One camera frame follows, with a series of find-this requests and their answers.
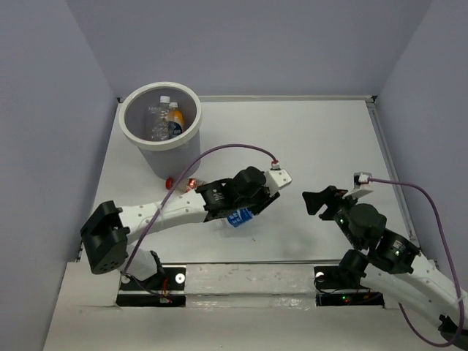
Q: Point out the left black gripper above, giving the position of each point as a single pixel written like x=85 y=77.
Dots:
x=264 y=205

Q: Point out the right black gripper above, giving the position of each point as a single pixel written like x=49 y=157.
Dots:
x=329 y=196

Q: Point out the blue label clear bottle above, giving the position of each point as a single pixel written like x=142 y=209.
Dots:
x=236 y=219

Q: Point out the red label small bottle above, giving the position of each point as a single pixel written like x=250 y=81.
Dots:
x=184 y=185

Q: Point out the orange juice bottle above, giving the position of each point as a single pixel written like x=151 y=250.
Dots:
x=175 y=120

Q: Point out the clear crushed bottle front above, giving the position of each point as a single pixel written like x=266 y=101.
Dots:
x=156 y=118

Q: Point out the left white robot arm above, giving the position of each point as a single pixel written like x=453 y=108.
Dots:
x=112 y=235

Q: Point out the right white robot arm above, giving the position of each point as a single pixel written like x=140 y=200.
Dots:
x=387 y=261

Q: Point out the white cylindrical bin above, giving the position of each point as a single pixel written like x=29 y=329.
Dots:
x=172 y=157

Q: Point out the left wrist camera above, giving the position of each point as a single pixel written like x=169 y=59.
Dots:
x=276 y=180

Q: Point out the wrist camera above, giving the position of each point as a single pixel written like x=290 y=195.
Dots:
x=276 y=180
x=361 y=187

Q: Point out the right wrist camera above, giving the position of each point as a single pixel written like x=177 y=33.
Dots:
x=361 y=187

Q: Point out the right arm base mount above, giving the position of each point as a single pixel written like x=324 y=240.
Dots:
x=336 y=287

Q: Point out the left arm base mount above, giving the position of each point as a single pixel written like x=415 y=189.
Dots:
x=162 y=290

